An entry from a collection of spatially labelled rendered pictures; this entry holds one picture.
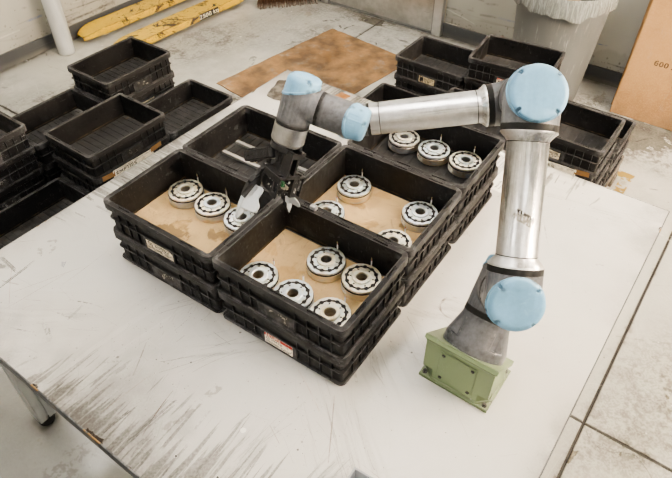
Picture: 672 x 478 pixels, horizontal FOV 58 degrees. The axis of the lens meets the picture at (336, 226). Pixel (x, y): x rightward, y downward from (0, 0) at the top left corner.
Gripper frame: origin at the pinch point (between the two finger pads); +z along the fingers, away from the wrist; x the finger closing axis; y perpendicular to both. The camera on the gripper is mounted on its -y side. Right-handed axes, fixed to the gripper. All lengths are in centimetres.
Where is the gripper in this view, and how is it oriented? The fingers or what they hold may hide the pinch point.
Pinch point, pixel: (261, 214)
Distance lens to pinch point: 146.3
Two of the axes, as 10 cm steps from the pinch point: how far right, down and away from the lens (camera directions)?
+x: 7.4, -1.1, 6.6
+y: 6.1, 5.3, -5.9
